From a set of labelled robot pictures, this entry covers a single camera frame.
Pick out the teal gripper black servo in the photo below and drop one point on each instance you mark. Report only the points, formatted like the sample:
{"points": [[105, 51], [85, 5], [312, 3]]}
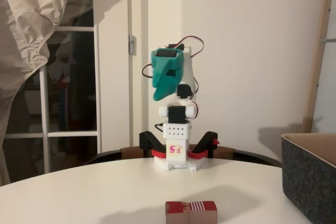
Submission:
{"points": [[163, 75]]}

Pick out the red wooden block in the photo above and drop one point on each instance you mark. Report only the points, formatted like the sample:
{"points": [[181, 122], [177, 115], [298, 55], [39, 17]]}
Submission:
{"points": [[183, 213]]}

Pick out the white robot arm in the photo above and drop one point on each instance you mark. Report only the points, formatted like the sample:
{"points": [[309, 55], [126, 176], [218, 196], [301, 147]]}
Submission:
{"points": [[176, 132]]}

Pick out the dark grey felt bin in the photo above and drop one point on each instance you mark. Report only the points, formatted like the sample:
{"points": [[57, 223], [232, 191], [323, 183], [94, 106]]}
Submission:
{"points": [[307, 182]]}

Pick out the metal door hinge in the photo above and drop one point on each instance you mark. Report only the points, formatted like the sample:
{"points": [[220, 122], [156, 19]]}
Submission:
{"points": [[132, 45]]}

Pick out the white glazed door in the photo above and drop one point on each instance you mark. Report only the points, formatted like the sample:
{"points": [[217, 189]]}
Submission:
{"points": [[97, 77]]}

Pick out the beige crumpled curtain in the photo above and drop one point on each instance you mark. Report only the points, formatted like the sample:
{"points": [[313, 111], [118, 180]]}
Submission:
{"points": [[21, 24]]}

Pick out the metal rod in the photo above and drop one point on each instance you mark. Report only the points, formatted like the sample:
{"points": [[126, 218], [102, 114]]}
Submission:
{"points": [[330, 41]]}

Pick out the light wooden shelf frame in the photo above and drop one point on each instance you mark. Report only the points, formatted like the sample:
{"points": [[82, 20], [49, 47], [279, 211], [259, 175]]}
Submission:
{"points": [[319, 51]]}

